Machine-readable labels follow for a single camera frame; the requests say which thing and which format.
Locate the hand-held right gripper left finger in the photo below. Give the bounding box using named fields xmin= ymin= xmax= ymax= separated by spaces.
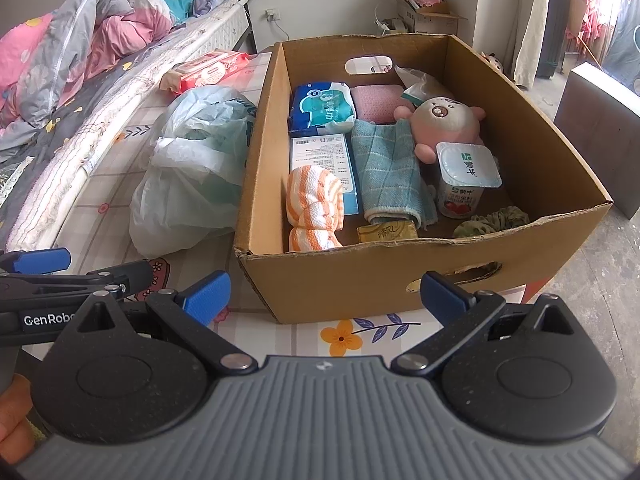
xmin=75 ymin=270 xmax=257 ymax=375

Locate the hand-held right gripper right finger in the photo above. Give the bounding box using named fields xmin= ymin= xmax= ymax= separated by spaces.
xmin=391 ymin=271 xmax=576 ymax=376

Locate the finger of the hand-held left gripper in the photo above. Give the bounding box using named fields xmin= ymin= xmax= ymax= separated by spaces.
xmin=0 ymin=259 xmax=153 ymax=302
xmin=0 ymin=248 xmax=72 ymax=276

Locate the large cardboard box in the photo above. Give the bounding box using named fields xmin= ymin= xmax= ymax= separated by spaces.
xmin=234 ymin=34 xmax=615 ymax=325

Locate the teal checked towel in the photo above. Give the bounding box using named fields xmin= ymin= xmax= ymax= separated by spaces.
xmin=350 ymin=120 xmax=438 ymax=228

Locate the pink cloth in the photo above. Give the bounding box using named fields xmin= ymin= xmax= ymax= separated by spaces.
xmin=350 ymin=84 xmax=413 ymax=125

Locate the person's left hand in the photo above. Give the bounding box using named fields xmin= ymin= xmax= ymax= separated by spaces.
xmin=0 ymin=374 xmax=36 ymax=467

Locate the white plastic bag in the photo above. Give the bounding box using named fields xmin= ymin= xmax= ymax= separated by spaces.
xmin=129 ymin=130 xmax=251 ymax=258

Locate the yellow tissue pack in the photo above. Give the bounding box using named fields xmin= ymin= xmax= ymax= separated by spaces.
xmin=356 ymin=220 xmax=420 ymax=245

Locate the green scrunchie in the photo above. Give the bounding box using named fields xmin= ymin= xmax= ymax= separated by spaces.
xmin=452 ymin=208 xmax=530 ymax=239

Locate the white yoghurt cup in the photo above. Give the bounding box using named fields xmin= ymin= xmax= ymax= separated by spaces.
xmin=434 ymin=141 xmax=502 ymax=219

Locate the orange striped towel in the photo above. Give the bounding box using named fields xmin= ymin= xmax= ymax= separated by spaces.
xmin=286 ymin=165 xmax=346 ymax=252

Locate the pale green plastic bag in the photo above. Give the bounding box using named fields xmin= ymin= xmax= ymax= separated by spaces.
xmin=157 ymin=85 xmax=258 ymax=186

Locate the dark grey printed bedsheet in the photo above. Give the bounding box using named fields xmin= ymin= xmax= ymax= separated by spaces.
xmin=0 ymin=57 xmax=176 ymax=211

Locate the pink plush toy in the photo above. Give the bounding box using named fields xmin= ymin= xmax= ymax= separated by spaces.
xmin=392 ymin=94 xmax=487 ymax=163

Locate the blue white face mask box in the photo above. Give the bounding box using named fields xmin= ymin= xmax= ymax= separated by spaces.
xmin=289 ymin=132 xmax=362 ymax=217

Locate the clear plastic bag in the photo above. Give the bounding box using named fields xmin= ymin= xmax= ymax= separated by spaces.
xmin=395 ymin=65 xmax=453 ymax=108

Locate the dark brown cabinet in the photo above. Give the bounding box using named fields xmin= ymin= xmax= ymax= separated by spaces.
xmin=552 ymin=62 xmax=640 ymax=221

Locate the red wet wipes pack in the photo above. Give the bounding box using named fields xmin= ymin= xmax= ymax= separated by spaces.
xmin=160 ymin=49 xmax=253 ymax=96

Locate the blue cotton tissue pack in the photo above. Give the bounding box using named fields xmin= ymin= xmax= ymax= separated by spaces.
xmin=287 ymin=80 xmax=358 ymax=137

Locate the pink grey duvet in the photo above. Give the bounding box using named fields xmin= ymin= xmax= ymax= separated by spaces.
xmin=0 ymin=0 xmax=176 ymax=153

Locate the small open cardboard box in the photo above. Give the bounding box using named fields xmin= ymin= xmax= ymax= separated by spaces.
xmin=384 ymin=0 xmax=468 ymax=36

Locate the teal printed pillow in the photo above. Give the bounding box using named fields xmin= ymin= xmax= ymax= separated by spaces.
xmin=154 ymin=0 xmax=201 ymax=20

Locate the cream curtain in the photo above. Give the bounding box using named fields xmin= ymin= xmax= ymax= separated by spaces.
xmin=512 ymin=0 xmax=551 ymax=90

